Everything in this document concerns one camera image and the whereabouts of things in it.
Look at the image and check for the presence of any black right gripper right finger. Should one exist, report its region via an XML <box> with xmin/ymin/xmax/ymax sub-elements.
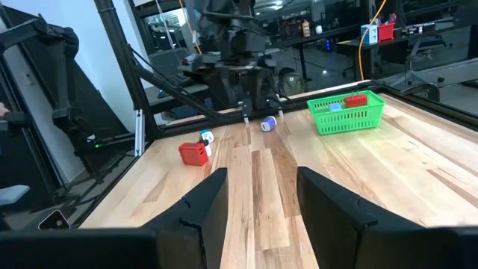
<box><xmin>297</xmin><ymin>166</ymin><xmax>449</xmax><ymax>269</ymax></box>

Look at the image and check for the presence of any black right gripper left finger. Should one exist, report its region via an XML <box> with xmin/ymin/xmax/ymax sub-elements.
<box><xmin>141</xmin><ymin>167</ymin><xmax>229</xmax><ymax>269</ymax></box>

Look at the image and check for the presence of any small blue round adapter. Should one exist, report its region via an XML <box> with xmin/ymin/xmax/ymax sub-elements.
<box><xmin>260</xmin><ymin>115</ymin><xmax>279</xmax><ymax>133</ymax></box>

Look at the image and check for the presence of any large red wall charger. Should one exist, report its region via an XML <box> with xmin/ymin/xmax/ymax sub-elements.
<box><xmin>178</xmin><ymin>142</ymin><xmax>209</xmax><ymax>167</ymax></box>

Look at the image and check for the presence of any green plastic basket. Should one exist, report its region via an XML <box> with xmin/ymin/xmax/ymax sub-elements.
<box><xmin>306</xmin><ymin>90</ymin><xmax>387</xmax><ymax>136</ymax></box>

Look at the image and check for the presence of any black clamp with white tip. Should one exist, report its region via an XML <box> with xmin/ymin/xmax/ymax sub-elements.
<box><xmin>238</xmin><ymin>99</ymin><xmax>252</xmax><ymax>125</ymax></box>
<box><xmin>267</xmin><ymin>93</ymin><xmax>285</xmax><ymax>120</ymax></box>

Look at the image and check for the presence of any grey backpack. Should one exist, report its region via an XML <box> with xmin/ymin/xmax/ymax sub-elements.
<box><xmin>278</xmin><ymin>67</ymin><xmax>306</xmax><ymax>97</ymax></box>

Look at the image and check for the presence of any white blue box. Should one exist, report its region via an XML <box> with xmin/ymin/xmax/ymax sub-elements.
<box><xmin>360</xmin><ymin>24</ymin><xmax>379</xmax><ymax>45</ymax></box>

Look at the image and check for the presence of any red storage bin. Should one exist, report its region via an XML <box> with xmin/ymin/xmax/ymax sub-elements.
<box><xmin>376</xmin><ymin>22</ymin><xmax>396</xmax><ymax>43</ymax></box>

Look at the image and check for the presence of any silver aluminium bracket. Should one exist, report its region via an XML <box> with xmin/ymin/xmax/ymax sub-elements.
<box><xmin>134</xmin><ymin>108</ymin><xmax>146</xmax><ymax>158</ymax></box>

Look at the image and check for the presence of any yellow hanging cable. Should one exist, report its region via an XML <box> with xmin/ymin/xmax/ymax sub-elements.
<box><xmin>357</xmin><ymin>0</ymin><xmax>388</xmax><ymax>81</ymax></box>

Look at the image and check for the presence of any black frame clamp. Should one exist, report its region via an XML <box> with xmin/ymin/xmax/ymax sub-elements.
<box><xmin>401</xmin><ymin>81</ymin><xmax>441</xmax><ymax>102</ymax></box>

